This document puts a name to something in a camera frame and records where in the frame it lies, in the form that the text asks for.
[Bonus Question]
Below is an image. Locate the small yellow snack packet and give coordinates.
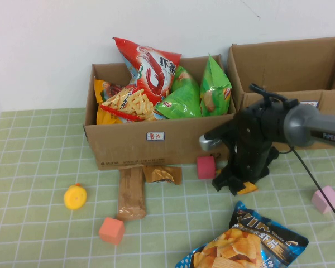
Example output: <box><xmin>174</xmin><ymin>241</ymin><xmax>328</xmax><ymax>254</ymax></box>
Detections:
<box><xmin>216</xmin><ymin>167</ymin><xmax>260</xmax><ymax>195</ymax></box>

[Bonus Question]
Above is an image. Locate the orange foam cube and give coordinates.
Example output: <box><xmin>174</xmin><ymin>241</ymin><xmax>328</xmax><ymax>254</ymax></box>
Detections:
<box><xmin>98</xmin><ymin>217</ymin><xmax>126</xmax><ymax>246</ymax></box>

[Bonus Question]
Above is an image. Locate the blue shrimp chips bag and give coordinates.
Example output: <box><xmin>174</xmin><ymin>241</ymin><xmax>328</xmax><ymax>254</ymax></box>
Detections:
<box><xmin>175</xmin><ymin>200</ymin><xmax>309</xmax><ymax>268</ymax></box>

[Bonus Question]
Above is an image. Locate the yellow crinkle fries bag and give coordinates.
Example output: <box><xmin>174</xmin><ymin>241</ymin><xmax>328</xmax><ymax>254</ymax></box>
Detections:
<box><xmin>100</xmin><ymin>86</ymin><xmax>157</xmax><ymax>122</ymax></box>

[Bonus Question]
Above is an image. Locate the orange snack bag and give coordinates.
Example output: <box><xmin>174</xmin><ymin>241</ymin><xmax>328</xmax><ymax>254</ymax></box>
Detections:
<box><xmin>94</xmin><ymin>79</ymin><xmax>123</xmax><ymax>126</ymax></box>

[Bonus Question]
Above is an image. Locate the long brown wafer package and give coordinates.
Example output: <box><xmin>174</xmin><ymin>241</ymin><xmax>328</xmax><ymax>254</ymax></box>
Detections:
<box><xmin>116</xmin><ymin>165</ymin><xmax>147</xmax><ymax>222</ymax></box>

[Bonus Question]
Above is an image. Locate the yellow rubber duck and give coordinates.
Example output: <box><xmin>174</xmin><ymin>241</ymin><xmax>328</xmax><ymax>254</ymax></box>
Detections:
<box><xmin>63</xmin><ymin>183</ymin><xmax>88</xmax><ymax>210</ymax></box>

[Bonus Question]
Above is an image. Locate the cardboard box with chips label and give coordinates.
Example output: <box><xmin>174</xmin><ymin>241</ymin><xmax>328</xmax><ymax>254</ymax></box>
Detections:
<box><xmin>83</xmin><ymin>54</ymin><xmax>237</xmax><ymax>171</ymax></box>

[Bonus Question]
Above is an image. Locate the golden brown snack packet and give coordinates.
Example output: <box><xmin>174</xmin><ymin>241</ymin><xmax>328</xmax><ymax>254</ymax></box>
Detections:
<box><xmin>142</xmin><ymin>165</ymin><xmax>183</xmax><ymax>185</ymax></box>

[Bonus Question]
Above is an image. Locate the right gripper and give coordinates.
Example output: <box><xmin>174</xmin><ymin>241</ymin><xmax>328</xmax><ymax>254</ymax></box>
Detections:
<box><xmin>211</xmin><ymin>141</ymin><xmax>280</xmax><ymax>197</ymax></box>

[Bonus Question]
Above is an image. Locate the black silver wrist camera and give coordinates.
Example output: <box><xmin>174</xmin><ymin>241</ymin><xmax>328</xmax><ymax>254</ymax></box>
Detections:
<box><xmin>198</xmin><ymin>122</ymin><xmax>237</xmax><ymax>152</ymax></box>

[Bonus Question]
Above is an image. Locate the magenta foam cube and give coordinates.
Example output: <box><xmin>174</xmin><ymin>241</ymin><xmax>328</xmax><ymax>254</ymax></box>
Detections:
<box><xmin>197</xmin><ymin>156</ymin><xmax>216</xmax><ymax>179</ymax></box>

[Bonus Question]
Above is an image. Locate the cardboard box with biscuit label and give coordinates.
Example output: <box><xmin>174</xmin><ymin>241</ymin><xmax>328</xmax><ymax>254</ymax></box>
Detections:
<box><xmin>226</xmin><ymin>35</ymin><xmax>335</xmax><ymax>151</ymax></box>

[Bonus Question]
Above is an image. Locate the green potato chips bag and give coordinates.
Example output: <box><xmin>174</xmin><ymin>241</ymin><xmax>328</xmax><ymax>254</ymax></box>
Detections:
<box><xmin>153</xmin><ymin>82</ymin><xmax>202</xmax><ymax>121</ymax></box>
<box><xmin>170</xmin><ymin>65</ymin><xmax>200</xmax><ymax>93</ymax></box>
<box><xmin>199</xmin><ymin>54</ymin><xmax>232</xmax><ymax>117</ymax></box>

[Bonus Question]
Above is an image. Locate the green checked tablecloth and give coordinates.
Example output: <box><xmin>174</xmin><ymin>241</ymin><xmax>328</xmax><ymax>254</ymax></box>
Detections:
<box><xmin>0</xmin><ymin>107</ymin><xmax>335</xmax><ymax>268</ymax></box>

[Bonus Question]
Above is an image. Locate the pink foam cube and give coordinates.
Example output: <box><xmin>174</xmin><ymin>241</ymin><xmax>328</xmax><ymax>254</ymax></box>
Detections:
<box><xmin>311</xmin><ymin>185</ymin><xmax>335</xmax><ymax>215</ymax></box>

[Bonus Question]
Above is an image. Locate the red shrimp stick bag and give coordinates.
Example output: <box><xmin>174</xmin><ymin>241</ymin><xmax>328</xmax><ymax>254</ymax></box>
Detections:
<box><xmin>112</xmin><ymin>37</ymin><xmax>183</xmax><ymax>106</ymax></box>

